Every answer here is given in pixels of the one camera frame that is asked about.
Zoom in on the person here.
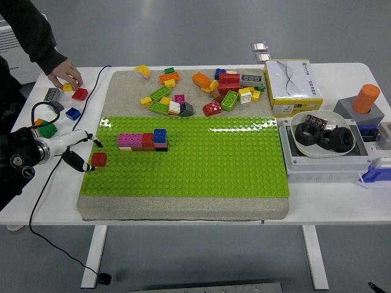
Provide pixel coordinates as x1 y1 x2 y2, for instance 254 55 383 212
0 54 28 135

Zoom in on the blue white plastic block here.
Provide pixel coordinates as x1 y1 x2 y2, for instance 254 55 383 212
359 157 391 184

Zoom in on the long pink brick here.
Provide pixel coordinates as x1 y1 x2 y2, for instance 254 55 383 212
117 133 144 148

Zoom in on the large red brick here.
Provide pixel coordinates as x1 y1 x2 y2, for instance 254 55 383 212
218 72 241 95

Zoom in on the grey metal plate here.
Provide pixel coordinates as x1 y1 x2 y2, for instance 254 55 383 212
130 282 283 293

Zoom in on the red curved brick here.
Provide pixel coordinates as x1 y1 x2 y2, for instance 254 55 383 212
202 101 223 118

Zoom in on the grey metal connector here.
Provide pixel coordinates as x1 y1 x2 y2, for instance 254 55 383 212
375 121 391 143

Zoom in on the white panel heater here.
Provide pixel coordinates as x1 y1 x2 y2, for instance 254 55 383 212
0 20 43 84

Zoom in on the green studded baseplate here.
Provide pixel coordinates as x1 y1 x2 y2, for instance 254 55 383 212
78 115 291 198

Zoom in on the grey junction box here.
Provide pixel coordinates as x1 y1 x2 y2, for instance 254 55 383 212
278 117 372 184

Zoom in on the orange cylinder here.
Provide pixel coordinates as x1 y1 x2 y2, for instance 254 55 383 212
352 84 381 115

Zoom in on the white zip tie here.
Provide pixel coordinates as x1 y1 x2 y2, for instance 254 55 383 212
356 173 373 190

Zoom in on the long orange brick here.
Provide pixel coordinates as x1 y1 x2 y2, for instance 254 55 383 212
158 72 181 85

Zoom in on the black grey slope brick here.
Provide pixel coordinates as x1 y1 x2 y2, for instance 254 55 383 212
178 102 195 118

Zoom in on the purple circuit board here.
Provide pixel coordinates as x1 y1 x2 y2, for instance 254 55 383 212
304 114 328 129

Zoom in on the grey block with hole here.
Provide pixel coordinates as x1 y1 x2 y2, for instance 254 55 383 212
332 97 386 126

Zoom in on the grey-brown foam mat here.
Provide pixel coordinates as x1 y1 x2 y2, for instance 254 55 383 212
75 68 291 221

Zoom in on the white table leg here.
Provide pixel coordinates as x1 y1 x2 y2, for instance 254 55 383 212
301 225 330 290
79 225 108 289

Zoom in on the grey three-hole brick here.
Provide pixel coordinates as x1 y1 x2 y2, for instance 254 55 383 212
43 87 61 103
240 73 264 88

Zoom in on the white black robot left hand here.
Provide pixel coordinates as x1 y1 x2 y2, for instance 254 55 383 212
47 129 104 173

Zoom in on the white yellow cardboard box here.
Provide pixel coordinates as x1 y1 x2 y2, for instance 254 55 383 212
263 59 324 116

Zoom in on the large black hex nut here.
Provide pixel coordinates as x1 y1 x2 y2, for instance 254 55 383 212
329 126 355 153
294 123 322 147

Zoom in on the black power cord with plug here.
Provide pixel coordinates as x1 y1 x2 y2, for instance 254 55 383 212
28 64 113 286

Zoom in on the person's left hand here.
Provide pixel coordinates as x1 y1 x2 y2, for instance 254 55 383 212
47 58 84 92

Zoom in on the black robot hand cable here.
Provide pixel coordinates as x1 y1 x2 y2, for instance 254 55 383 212
30 102 62 135

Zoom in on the red square brick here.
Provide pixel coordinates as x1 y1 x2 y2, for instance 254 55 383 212
91 152 108 167
141 132 155 149
71 87 89 101

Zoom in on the yellow pink slope brick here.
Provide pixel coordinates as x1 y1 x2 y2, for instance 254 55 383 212
133 65 152 81

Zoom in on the small black hex nut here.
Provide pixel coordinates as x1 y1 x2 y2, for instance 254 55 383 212
317 129 334 150

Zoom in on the long lime green brick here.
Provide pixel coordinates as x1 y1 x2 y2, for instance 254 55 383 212
148 85 172 102
220 90 239 112
148 101 170 116

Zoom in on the white brick with yellow top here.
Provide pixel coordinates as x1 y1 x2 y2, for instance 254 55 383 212
238 87 252 105

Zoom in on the white bowl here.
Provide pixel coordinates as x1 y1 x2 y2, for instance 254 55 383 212
289 110 357 159

